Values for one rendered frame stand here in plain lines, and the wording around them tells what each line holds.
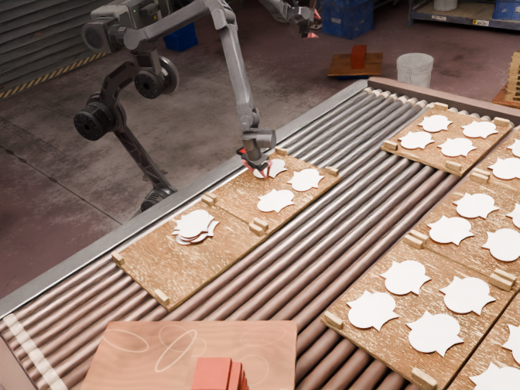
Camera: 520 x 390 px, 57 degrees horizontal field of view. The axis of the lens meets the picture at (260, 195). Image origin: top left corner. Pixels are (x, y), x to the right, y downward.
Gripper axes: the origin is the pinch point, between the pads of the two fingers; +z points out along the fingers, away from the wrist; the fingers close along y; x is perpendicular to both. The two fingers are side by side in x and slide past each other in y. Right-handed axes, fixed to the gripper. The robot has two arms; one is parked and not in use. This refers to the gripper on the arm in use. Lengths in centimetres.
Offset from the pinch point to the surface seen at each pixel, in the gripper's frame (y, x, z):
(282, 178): -8.4, -4.0, 1.6
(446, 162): -54, -45, 5
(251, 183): -1.1, 5.8, 0.2
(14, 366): -13, 103, -17
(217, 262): -24.8, 41.8, -6.1
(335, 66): 172, -232, 125
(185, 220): -2.4, 37.4, -8.3
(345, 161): -18.6, -29.2, 7.5
